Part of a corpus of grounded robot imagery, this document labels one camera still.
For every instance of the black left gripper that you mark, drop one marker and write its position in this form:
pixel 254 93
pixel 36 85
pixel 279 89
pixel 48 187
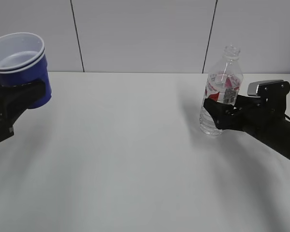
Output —
pixel 14 101

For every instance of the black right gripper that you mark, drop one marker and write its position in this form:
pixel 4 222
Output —
pixel 249 114

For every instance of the clear Wahaha water bottle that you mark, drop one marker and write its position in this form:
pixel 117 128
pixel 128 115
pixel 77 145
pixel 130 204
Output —
pixel 225 77

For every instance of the blue paper cup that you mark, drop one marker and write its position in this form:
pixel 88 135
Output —
pixel 23 60

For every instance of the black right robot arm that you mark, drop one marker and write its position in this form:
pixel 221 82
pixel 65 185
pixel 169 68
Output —
pixel 276 136

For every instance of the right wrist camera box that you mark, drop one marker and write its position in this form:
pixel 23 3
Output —
pixel 274 92

